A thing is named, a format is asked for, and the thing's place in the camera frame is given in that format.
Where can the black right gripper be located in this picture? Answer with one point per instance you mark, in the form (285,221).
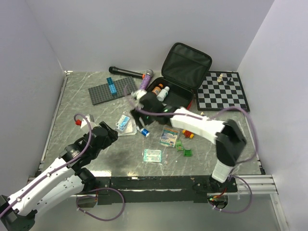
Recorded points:
(137,115)

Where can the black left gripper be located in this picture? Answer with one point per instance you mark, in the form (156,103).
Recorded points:
(111,136)

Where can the bag of alcohol wipes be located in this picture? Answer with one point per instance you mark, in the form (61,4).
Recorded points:
(126,125)

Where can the blue white bandage roll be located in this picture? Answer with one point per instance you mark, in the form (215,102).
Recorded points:
(143,131)

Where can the brown bottle orange cap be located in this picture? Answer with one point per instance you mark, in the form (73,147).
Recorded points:
(157,89)

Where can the white plastic medicine bottle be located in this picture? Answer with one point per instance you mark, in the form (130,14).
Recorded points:
(163,94)

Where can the plaster box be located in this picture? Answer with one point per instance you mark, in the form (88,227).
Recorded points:
(169,136)

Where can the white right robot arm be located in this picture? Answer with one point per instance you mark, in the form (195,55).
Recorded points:
(225,135)

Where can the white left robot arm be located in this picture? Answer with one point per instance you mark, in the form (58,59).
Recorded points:
(66,176)

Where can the red medicine kit case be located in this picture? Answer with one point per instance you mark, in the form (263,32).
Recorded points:
(183,71)

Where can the blue toy bricks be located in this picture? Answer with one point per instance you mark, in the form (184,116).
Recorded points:
(111,85)

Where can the purple glitter toy microphone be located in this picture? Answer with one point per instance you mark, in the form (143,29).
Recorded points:
(146,78)

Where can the grey brick baseplate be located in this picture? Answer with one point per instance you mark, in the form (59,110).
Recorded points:
(101,93)

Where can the black microphone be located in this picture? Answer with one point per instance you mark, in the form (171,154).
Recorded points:
(122,72)

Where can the green wind oil packet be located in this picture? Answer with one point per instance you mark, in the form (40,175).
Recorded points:
(179,146)

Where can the toy brick car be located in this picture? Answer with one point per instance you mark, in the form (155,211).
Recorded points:
(188,134)

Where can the green curved toy brick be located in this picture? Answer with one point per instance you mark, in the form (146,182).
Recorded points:
(187,153)

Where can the black white chessboard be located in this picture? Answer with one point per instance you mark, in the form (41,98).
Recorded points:
(214,96)

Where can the white chess piece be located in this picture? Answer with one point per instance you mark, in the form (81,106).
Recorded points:
(220,78)

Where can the black chess piece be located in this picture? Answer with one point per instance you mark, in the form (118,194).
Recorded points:
(229,81)

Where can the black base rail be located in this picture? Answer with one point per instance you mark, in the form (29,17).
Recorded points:
(158,189)

